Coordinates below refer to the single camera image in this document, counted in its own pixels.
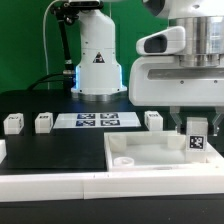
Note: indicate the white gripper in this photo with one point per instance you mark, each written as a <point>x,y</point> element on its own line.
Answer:
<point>166,74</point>

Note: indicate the white square tabletop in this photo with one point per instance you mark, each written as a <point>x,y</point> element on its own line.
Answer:
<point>161,150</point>

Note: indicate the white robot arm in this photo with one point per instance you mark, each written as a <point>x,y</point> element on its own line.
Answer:
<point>99,75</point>

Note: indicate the white marker tag sheet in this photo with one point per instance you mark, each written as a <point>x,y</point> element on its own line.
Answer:
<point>97,120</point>

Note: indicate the white U-shaped obstacle wall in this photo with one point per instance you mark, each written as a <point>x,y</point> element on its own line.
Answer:
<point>92,185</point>

